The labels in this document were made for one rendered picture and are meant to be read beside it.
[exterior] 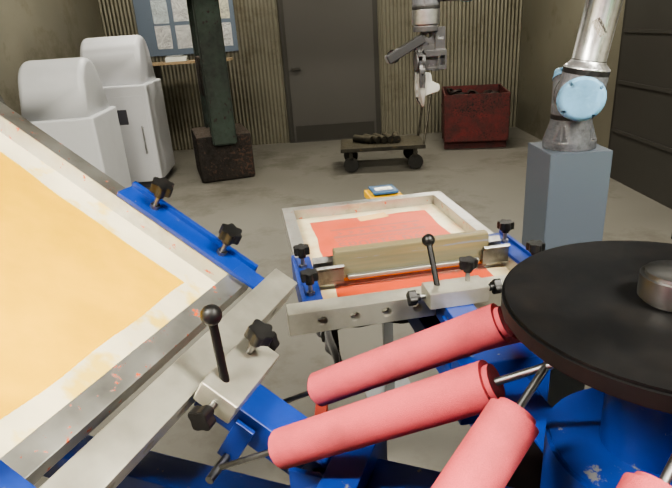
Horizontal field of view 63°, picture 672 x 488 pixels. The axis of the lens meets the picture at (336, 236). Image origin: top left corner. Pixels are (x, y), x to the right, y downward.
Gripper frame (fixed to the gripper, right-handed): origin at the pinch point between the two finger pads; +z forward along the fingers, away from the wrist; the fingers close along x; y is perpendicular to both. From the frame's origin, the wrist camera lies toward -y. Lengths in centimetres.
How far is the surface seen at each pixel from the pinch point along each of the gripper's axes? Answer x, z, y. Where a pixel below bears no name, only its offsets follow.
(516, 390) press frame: -89, 34, 0
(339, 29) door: 640, -15, 5
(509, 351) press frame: -82, 31, 1
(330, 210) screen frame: 23, 39, -27
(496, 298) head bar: -56, 35, 6
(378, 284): -34, 41, -17
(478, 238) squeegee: -30.3, 31.6, 9.8
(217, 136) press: 439, 84, -142
